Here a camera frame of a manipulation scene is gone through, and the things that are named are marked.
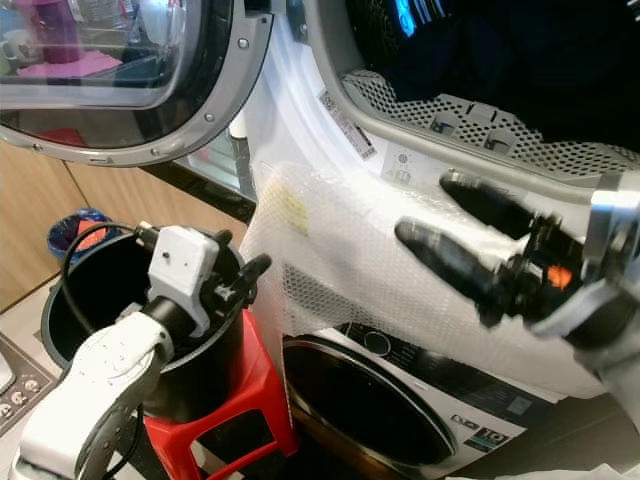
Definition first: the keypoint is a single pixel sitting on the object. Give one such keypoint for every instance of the black plastic laundry bucket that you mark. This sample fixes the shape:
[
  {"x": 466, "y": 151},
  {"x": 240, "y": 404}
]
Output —
[{"x": 210, "y": 375}]

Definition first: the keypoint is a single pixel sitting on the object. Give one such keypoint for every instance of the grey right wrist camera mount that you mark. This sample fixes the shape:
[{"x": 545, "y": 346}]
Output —
[{"x": 610, "y": 240}]

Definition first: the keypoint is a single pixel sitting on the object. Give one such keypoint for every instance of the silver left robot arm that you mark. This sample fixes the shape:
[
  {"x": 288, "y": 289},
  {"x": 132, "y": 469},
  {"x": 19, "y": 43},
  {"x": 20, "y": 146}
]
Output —
[{"x": 105, "y": 385}]

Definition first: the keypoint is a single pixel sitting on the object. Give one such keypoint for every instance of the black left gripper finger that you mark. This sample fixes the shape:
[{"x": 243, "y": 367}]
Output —
[{"x": 253, "y": 270}]

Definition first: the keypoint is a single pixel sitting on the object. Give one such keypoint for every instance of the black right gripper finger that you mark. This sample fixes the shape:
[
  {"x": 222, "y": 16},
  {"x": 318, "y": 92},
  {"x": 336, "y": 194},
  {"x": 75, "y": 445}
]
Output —
[
  {"x": 450, "y": 255},
  {"x": 490, "y": 205}
]

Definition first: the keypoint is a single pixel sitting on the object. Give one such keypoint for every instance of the grey patterned floor mat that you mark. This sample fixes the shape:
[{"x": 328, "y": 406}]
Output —
[{"x": 18, "y": 385}]

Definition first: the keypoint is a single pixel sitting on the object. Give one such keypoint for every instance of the red plastic stool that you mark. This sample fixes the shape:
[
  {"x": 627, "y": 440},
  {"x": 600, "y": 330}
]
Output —
[{"x": 250, "y": 400}]

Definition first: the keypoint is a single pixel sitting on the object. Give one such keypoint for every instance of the orange rubbish piece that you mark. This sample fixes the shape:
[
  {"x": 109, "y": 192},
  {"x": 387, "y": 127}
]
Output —
[{"x": 90, "y": 233}]

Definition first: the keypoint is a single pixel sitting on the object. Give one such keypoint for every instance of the grey perforated lint filter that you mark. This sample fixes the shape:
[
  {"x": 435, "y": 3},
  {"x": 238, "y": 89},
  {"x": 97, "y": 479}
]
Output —
[{"x": 420, "y": 115}]

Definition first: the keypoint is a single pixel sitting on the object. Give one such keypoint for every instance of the clear bubble wrap sheet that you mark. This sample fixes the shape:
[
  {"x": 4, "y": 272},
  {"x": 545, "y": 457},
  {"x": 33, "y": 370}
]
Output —
[{"x": 345, "y": 265}]

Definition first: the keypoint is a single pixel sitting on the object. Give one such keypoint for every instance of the white barcode sticker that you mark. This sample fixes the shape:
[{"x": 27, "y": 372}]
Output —
[{"x": 347, "y": 125}]

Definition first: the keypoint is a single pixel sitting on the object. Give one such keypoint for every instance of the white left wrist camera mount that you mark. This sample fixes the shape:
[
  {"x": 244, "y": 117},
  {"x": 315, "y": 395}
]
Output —
[{"x": 185, "y": 262}]

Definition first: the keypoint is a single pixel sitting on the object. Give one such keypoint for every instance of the round silver dryer door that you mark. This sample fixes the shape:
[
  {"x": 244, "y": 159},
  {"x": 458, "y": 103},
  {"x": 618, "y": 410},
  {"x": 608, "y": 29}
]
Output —
[{"x": 240, "y": 70}]

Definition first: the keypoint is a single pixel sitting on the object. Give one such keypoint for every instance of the blue waste bin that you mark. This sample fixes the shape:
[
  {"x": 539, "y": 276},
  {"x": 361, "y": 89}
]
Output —
[{"x": 60, "y": 240}]

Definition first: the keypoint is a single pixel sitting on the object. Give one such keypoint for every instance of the white dryer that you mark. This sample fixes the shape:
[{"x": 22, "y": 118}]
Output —
[{"x": 285, "y": 110}]

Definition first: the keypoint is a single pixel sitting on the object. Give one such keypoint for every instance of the white washing machine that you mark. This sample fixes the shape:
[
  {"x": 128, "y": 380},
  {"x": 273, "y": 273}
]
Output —
[{"x": 490, "y": 395}]

